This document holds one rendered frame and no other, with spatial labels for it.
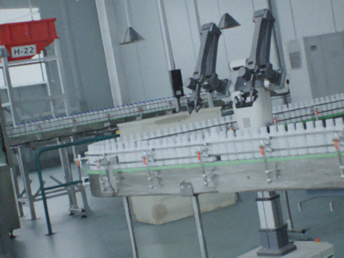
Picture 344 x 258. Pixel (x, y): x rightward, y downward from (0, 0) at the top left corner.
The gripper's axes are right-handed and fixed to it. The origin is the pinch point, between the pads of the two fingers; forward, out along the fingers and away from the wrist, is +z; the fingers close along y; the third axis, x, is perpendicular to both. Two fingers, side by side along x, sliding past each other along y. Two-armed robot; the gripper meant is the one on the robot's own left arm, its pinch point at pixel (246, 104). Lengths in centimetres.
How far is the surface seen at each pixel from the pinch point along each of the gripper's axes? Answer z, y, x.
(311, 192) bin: 53, 41, 18
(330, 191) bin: 53, 54, 17
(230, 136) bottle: 31.5, 9.1, -21.8
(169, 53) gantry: -294, -417, 333
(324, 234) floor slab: 11, -71, 225
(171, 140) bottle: 28, -37, -20
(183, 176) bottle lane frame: 49, -29, -12
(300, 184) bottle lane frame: 59, 52, -12
